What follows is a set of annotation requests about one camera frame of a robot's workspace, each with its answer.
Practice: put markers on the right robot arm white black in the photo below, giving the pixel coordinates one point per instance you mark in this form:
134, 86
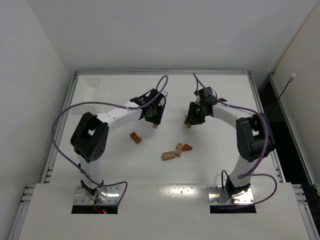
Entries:
254, 138

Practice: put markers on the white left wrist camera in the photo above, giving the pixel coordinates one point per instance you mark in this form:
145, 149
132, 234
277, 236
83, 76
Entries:
165, 94

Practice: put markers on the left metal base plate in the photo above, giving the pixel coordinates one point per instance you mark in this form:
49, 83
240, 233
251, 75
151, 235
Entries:
104, 196

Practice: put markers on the metal base plate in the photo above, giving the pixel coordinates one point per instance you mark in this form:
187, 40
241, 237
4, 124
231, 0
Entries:
104, 196
219, 198

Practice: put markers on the light wood cylinder block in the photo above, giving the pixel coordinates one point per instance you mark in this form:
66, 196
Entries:
168, 155

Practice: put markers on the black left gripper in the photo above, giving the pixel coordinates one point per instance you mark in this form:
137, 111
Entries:
157, 117

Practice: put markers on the light wood rectangular block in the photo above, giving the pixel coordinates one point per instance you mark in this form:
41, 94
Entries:
188, 121

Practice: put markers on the reddish-brown arch wood block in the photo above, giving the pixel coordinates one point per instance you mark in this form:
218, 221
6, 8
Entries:
135, 137

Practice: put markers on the black cable white connector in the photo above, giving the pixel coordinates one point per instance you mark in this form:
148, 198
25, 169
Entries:
290, 79

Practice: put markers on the light wood letter cube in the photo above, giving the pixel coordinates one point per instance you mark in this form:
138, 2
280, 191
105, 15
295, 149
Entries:
179, 149

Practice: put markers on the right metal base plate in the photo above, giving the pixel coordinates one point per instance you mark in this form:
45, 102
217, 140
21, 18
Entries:
219, 198

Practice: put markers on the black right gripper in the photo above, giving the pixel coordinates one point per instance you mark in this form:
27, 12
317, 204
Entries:
190, 118

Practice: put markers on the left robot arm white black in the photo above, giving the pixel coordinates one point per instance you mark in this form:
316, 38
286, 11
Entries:
90, 136

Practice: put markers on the reddish-brown triangular wood block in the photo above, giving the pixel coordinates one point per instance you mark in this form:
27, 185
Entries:
187, 147

